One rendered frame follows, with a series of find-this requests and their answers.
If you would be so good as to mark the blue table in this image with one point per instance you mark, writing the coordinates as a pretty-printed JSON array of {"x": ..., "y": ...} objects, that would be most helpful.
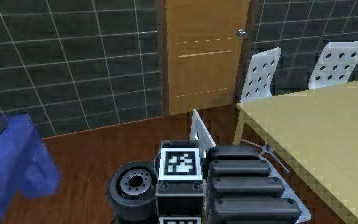
[{"x": 13, "y": 173}]

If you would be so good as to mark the beige wooden table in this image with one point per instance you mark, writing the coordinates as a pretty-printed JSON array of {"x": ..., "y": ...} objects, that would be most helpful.
[{"x": 317, "y": 140}]

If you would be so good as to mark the brown wooden door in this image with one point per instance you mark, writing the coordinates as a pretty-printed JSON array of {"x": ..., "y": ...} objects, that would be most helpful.
[{"x": 203, "y": 56}]

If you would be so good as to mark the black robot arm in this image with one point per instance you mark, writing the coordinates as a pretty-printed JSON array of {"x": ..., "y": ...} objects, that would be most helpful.
[{"x": 247, "y": 186}]

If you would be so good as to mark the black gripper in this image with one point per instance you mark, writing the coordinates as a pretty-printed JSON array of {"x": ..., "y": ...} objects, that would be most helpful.
[{"x": 133, "y": 186}]

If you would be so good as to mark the silver round door knob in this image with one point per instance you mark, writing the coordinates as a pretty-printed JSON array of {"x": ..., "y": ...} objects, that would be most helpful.
[{"x": 242, "y": 33}]

